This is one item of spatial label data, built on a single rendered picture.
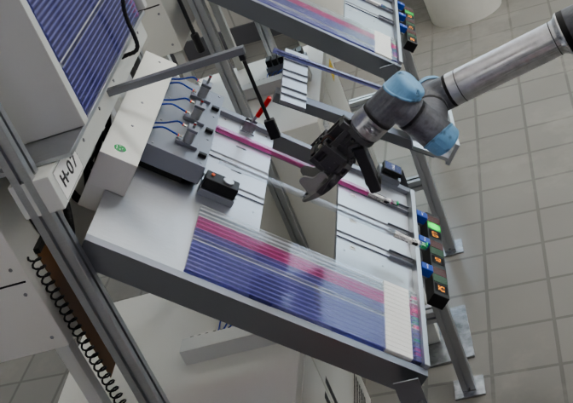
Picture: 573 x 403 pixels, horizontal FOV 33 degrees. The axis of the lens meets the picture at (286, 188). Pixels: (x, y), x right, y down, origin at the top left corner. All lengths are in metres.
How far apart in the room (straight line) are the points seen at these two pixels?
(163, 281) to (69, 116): 0.35
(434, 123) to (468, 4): 3.14
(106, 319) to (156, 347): 0.69
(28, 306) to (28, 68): 0.46
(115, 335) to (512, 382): 1.41
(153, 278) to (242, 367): 0.56
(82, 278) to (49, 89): 0.35
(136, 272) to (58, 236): 0.17
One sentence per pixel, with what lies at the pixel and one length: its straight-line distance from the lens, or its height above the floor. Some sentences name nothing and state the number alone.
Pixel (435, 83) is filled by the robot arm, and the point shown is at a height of 1.09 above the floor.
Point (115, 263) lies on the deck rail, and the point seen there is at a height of 1.15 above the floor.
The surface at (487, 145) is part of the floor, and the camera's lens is 4.06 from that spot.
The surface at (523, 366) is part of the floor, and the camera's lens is 2.99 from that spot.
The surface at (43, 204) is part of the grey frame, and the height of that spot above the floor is 1.33.
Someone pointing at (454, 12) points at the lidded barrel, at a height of 0.08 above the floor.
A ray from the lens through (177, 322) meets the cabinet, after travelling 2.60.
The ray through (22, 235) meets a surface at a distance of 1.93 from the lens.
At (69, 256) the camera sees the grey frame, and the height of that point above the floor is 1.22.
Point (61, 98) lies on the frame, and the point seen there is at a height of 1.45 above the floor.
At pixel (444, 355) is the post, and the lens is 3.09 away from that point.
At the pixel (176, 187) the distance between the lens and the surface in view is 2.08.
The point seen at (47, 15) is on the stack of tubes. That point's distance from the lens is 1.86.
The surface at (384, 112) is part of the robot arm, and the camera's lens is 2.01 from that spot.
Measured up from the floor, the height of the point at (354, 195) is 0.82.
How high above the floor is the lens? 2.01
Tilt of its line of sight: 28 degrees down
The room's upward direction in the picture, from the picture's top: 23 degrees counter-clockwise
